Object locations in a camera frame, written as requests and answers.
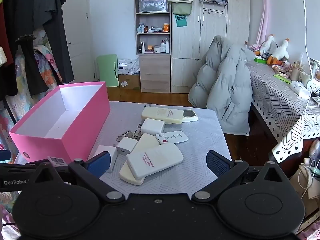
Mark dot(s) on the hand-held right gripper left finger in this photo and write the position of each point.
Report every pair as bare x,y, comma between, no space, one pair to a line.
100,163

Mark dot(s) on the floral quilt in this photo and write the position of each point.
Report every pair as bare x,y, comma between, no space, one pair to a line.
45,65

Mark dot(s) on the black frilled hanging garment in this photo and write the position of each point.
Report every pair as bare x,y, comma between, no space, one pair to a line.
32,67

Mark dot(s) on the black hanging coat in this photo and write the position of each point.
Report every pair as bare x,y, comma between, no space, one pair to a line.
15,10

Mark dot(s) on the grey quilted table cloth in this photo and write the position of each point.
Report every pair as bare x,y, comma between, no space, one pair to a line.
192,140

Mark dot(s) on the metal key clip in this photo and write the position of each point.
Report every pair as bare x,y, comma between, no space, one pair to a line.
125,134

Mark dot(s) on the white remote with red print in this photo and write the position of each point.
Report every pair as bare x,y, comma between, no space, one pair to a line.
155,160

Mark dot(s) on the pink curtain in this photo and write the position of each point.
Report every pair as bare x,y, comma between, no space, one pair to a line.
263,10

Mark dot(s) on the white door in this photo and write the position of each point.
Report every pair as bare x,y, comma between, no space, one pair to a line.
77,30

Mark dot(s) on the small white red-button remote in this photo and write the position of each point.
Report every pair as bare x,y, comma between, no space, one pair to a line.
175,137

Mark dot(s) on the cream flat power bank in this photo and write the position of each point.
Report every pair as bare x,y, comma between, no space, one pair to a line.
147,141

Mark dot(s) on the white box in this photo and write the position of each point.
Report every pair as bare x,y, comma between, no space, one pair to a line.
300,90

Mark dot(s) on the teal pouch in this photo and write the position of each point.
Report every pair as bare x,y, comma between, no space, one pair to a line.
180,21

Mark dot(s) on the black-and-white patterned tablecloth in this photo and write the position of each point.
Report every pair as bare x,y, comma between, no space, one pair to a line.
277,97

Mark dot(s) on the dark grey hanging shirt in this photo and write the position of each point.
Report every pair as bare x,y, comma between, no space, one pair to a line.
57,42

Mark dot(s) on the green packet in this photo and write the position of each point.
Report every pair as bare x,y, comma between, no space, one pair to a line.
260,60

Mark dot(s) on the white goose plush toy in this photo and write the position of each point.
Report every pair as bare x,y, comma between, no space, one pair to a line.
267,45
281,51

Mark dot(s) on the grey puffer jacket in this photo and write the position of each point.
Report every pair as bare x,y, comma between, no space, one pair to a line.
225,85

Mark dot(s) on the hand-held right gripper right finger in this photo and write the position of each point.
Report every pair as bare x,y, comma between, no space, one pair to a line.
217,163

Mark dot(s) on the wooden wardrobe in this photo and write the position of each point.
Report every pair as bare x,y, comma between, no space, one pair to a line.
185,42

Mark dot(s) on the large white wall charger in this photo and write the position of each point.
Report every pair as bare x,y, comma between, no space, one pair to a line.
152,126

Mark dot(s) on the pink cardboard box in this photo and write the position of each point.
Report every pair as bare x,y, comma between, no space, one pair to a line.
82,135

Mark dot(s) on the white jar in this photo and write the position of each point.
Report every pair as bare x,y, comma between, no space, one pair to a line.
157,49

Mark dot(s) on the green folding table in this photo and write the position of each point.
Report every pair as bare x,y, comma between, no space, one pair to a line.
106,70

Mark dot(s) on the beige cup with brushes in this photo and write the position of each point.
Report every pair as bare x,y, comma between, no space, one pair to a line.
296,73

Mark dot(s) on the wooden shelf cabinet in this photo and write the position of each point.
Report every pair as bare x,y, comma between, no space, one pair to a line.
155,72

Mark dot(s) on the red hanging garment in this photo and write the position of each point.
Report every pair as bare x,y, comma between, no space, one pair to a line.
3,42

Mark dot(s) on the white fleece garment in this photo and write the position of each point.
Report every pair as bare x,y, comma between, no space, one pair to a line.
2,57

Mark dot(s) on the cream remote control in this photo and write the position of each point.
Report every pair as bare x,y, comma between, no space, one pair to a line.
127,176
160,113

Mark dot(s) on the green bag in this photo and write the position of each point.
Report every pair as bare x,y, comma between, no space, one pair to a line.
181,8

